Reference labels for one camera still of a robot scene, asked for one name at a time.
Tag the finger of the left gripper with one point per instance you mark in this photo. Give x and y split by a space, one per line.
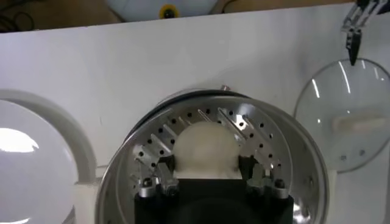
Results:
354 39

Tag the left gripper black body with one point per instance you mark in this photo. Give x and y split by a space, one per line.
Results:
384 6

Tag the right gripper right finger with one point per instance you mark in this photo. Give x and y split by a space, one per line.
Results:
262 184

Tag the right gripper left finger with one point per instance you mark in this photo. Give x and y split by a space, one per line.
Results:
164 185

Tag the white steamed baozi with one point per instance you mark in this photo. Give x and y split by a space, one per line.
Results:
207 146

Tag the round glass pot lid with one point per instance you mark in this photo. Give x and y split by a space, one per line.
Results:
359 123

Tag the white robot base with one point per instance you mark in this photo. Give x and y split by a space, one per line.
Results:
137 9

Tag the stainless steel steamer basket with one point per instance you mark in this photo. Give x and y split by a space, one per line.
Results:
304 158

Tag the white round plate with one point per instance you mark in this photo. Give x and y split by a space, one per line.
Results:
30 182
82 146

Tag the yellow black round knob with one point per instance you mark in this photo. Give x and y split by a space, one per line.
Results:
169 13

